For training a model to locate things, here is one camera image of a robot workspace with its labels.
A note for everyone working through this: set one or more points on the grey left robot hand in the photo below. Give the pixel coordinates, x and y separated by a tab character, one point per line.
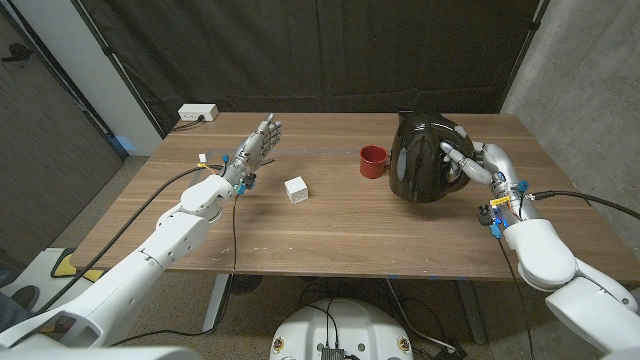
255	147

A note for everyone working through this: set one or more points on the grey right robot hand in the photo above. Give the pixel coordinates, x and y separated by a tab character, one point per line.
492	162

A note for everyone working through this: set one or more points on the black glossy kettle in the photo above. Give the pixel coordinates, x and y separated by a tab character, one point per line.
420	165

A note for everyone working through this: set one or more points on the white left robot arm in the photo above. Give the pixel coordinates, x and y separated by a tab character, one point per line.
125	285

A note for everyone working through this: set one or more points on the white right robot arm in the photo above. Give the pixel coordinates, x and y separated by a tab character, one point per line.
550	255

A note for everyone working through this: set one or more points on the white cube block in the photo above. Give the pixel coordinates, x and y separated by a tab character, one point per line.
296	190

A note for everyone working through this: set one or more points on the red enamel cup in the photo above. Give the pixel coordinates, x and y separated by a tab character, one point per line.
371	162

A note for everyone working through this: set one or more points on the grey tape outline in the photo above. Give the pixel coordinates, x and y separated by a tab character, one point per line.
320	150

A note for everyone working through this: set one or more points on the white power strip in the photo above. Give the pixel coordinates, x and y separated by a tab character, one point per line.
197	112

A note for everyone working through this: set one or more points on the black fabric backdrop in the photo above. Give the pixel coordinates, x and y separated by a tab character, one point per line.
320	50

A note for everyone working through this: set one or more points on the black round fan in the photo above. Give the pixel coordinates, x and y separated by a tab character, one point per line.
245	284

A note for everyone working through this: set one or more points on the black backdrop stand pole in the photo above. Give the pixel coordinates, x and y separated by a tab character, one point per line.
117	65
535	24

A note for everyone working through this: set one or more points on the grey table leg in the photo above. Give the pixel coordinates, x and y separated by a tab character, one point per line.
470	310

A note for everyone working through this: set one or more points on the white table leg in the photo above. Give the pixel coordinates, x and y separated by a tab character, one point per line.
215	305

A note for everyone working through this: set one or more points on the black power adapter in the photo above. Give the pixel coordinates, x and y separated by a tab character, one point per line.
450	352

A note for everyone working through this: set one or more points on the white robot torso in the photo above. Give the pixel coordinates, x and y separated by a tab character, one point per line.
345	325

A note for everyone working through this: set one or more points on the black box on torso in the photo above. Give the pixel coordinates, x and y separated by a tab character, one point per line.
332	354

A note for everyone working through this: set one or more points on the white base with yellow pad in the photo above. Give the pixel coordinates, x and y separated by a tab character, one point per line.
45	270

